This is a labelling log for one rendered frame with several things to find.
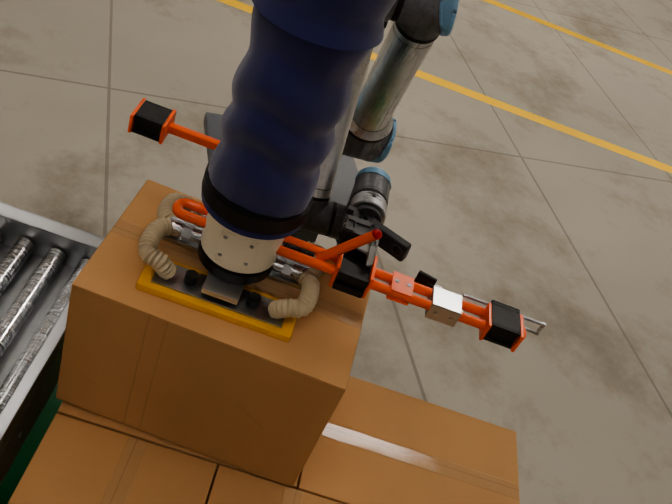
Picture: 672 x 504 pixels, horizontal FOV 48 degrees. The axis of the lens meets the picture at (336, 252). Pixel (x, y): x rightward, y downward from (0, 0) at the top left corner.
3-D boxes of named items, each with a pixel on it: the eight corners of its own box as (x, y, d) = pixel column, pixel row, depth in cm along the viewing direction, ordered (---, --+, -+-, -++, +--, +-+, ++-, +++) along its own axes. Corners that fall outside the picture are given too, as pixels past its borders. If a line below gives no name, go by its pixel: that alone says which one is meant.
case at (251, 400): (55, 398, 178) (71, 283, 153) (124, 289, 209) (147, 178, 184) (292, 487, 182) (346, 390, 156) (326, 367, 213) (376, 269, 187)
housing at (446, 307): (423, 318, 165) (432, 304, 162) (426, 297, 170) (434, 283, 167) (453, 329, 166) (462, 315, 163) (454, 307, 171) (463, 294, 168)
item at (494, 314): (478, 339, 165) (488, 325, 162) (478, 316, 171) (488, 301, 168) (513, 352, 166) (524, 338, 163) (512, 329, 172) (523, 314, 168)
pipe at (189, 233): (140, 271, 157) (145, 251, 153) (179, 202, 176) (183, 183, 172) (294, 326, 160) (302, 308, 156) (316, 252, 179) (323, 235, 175)
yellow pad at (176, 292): (134, 289, 158) (138, 272, 154) (151, 258, 165) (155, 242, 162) (288, 343, 161) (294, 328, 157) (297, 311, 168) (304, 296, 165)
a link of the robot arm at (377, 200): (379, 225, 187) (393, 196, 181) (377, 237, 183) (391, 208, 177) (345, 213, 186) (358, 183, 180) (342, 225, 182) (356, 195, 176)
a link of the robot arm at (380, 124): (333, 118, 239) (407, -50, 171) (385, 132, 242) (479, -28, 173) (325, 160, 233) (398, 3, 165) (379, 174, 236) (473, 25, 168)
